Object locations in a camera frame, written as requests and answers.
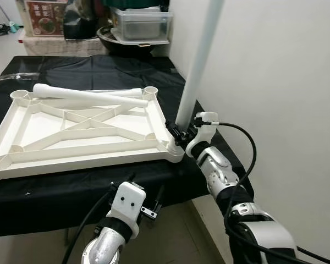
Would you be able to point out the white ribbed plastic table top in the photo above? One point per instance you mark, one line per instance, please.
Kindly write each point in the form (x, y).
(71, 159)

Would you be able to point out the clear plastic storage box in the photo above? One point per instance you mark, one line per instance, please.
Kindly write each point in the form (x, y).
(143, 25)

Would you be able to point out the black tablecloth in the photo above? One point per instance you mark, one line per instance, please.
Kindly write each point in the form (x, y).
(71, 66)

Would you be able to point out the container with green lid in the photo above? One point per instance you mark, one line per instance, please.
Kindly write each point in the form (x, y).
(137, 3)

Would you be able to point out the beige cloth covered bench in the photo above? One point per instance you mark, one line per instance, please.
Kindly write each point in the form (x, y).
(60, 47)

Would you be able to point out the black bag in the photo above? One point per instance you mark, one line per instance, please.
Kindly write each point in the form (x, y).
(80, 19)

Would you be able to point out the crumpled clear plastic film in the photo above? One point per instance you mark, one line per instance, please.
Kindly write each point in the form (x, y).
(25, 74)

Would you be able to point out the box with red print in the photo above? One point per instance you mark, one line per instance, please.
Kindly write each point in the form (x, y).
(44, 19)

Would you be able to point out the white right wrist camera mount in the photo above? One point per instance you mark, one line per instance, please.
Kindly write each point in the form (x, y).
(206, 132)

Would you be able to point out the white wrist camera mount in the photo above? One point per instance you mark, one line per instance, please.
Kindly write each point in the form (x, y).
(206, 132)
(126, 201)

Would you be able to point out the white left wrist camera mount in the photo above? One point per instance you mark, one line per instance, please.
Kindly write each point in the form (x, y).
(126, 201)

